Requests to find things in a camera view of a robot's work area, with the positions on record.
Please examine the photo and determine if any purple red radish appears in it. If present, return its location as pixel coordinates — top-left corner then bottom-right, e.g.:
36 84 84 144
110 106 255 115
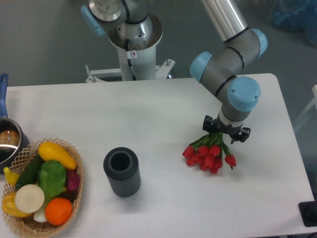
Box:
65 170 81 191

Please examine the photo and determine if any black device at table edge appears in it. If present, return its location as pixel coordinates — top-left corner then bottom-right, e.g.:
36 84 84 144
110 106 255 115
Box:
298 201 317 227

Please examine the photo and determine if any blue bag on floor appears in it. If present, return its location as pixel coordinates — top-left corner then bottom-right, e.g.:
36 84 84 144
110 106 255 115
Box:
270 0 317 47

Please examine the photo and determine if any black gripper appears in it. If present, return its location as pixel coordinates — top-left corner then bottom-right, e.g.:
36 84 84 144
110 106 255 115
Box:
203 115 251 144

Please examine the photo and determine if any orange fruit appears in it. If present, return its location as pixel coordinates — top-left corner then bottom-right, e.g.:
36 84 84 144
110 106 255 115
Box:
45 198 72 226

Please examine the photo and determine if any white round onion slice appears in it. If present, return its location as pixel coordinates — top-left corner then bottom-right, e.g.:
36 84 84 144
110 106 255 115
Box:
14 184 45 213

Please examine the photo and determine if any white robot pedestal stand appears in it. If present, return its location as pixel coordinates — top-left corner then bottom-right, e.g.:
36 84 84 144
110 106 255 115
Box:
85 45 176 83

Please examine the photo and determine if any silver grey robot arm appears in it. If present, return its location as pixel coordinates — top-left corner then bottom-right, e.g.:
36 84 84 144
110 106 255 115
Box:
80 0 267 142

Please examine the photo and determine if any yellow squash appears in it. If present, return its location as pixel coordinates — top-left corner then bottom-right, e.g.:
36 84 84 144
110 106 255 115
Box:
38 141 77 170

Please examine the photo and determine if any yellow bell pepper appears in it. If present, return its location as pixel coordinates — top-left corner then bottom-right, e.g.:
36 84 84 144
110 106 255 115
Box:
1 192 32 218

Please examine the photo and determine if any red tulip bouquet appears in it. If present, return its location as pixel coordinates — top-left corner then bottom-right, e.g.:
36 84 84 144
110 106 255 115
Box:
182 132 237 175

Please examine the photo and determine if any green leafy bok choy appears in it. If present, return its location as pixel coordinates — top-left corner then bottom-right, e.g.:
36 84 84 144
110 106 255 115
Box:
34 160 66 223

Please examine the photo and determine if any dark green cucumber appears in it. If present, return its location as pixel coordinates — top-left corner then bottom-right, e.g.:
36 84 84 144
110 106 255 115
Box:
15 154 45 191

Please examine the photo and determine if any black cable on pedestal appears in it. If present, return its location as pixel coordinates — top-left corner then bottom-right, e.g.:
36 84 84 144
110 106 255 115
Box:
124 38 137 81

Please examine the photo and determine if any dark grey ribbed vase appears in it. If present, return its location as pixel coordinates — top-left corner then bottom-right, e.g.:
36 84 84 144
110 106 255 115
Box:
103 147 141 197

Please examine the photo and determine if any yellow banana tip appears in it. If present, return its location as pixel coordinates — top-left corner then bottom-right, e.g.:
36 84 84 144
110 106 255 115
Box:
3 167 20 187

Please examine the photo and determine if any blue handled saucepan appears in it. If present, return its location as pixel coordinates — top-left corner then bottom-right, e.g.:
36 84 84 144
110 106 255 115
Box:
0 73 29 175

